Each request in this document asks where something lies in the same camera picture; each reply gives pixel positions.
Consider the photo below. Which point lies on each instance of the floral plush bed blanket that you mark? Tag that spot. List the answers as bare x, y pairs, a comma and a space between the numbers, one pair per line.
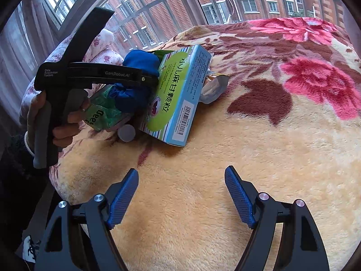
289, 122

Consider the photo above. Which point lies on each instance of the metal window security grille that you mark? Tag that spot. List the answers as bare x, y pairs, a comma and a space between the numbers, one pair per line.
146, 24

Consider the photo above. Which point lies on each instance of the green plastic snack bag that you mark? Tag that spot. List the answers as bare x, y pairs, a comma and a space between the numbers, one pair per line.
102, 113

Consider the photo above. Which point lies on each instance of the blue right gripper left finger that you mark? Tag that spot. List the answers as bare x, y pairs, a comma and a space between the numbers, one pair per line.
119, 196

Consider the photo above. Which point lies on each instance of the silver foil wrapper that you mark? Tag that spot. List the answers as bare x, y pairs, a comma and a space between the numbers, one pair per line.
214, 86

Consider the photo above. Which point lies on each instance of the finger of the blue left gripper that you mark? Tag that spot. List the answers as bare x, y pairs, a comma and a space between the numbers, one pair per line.
129, 99
147, 62

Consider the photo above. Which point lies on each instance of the person's left hand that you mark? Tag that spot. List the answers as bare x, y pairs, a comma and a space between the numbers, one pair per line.
62, 135

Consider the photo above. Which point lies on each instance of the green blue medicine box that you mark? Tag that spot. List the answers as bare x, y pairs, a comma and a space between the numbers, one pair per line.
171, 110

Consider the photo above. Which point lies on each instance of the sheer white curtain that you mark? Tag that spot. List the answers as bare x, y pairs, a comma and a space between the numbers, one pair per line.
26, 41

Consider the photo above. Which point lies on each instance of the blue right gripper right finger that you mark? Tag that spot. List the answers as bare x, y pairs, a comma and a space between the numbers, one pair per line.
238, 190

